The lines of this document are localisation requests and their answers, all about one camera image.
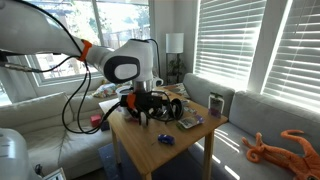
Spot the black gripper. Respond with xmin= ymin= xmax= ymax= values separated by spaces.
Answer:
xmin=133 ymin=90 xmax=169 ymax=127

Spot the wooden square table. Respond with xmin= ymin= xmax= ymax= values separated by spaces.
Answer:
xmin=98 ymin=84 xmax=229 ymax=180

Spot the blue toy car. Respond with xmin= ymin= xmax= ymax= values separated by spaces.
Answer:
xmin=157 ymin=133 xmax=176 ymax=146

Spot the small blue box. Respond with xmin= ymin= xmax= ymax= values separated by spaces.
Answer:
xmin=100 ymin=119 xmax=111 ymax=132

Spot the white toy package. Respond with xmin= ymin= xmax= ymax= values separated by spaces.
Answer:
xmin=177 ymin=114 xmax=205 ymax=130

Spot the colourful snack bag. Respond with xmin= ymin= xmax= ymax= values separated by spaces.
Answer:
xmin=92 ymin=83 xmax=118 ymax=99

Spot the flat snowman figure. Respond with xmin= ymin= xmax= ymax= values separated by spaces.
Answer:
xmin=182 ymin=105 xmax=198 ymax=116

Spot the small red box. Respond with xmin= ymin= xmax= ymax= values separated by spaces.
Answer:
xmin=89 ymin=113 xmax=103 ymax=128

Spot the dark rug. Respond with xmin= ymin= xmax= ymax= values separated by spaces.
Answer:
xmin=98 ymin=141 xmax=208 ymax=180

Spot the green house plant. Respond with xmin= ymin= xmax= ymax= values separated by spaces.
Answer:
xmin=167 ymin=54 xmax=188 ymax=84

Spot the white shade floor lamp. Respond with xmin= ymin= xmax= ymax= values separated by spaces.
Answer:
xmin=164 ymin=32 xmax=185 ymax=86

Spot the large glass window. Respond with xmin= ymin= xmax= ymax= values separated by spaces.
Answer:
xmin=0 ymin=0 xmax=151 ymax=88

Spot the white leather sofa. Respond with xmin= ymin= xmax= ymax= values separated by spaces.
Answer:
xmin=0 ymin=84 xmax=121 ymax=180

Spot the small white framed sign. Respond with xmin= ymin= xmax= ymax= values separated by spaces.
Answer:
xmin=41 ymin=167 xmax=68 ymax=180

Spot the grey fabric sofa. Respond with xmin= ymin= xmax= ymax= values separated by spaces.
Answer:
xmin=182 ymin=72 xmax=320 ymax=180

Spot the white window blind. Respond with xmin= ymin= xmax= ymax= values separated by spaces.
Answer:
xmin=194 ymin=0 xmax=268 ymax=84
xmin=263 ymin=0 xmax=320 ymax=111

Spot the orange octopus plush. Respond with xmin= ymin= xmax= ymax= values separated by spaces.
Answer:
xmin=241 ymin=129 xmax=320 ymax=180

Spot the orange cable clip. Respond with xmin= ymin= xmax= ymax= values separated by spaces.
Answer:
xmin=125 ymin=93 xmax=137 ymax=109
xmin=79 ymin=39 xmax=94 ymax=63

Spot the black cable bundle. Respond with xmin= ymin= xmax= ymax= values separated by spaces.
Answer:
xmin=61 ymin=54 xmax=121 ymax=135

